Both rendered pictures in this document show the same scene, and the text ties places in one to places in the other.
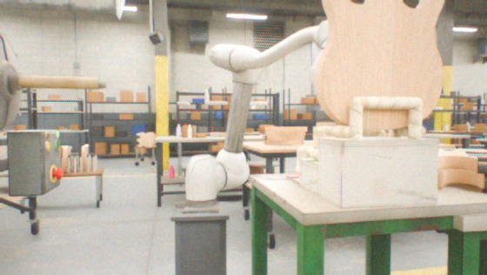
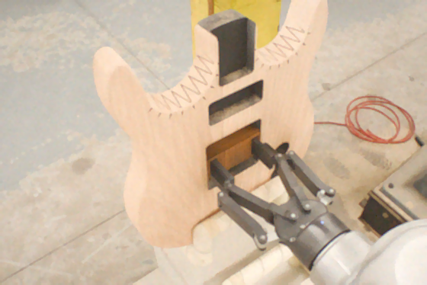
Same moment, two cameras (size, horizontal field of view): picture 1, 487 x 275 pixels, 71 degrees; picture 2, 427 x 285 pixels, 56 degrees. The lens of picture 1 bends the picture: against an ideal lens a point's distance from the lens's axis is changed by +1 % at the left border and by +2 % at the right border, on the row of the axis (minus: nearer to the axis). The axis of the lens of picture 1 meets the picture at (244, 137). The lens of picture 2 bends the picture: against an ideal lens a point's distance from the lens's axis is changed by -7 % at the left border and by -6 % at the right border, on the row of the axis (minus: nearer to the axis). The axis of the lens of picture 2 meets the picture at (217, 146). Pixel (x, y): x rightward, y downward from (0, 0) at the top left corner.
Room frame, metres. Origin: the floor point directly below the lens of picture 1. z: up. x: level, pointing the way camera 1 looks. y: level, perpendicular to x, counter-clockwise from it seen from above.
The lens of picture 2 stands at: (1.30, -0.57, 1.80)
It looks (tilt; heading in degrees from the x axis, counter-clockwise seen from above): 49 degrees down; 155
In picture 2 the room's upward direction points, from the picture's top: straight up
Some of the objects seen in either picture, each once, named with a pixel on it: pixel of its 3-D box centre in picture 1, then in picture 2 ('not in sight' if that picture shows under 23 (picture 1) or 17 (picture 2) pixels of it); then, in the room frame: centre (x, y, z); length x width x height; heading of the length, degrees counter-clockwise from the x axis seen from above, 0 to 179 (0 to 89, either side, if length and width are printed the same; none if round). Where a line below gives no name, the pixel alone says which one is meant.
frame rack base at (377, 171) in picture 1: (374, 169); (229, 244); (0.93, -0.36, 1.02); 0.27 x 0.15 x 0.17; 101
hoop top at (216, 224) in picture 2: not in sight; (243, 207); (0.96, -0.36, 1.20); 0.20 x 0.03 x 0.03; 100
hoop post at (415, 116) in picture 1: (415, 121); not in sight; (0.90, -0.45, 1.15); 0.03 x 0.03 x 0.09
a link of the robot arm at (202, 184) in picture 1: (203, 176); not in sight; (1.70, 0.21, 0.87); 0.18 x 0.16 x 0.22; 137
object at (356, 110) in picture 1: (356, 121); not in sight; (0.87, -0.29, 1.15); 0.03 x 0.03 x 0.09
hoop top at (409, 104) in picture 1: (386, 103); not in sight; (0.88, -0.37, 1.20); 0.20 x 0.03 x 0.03; 100
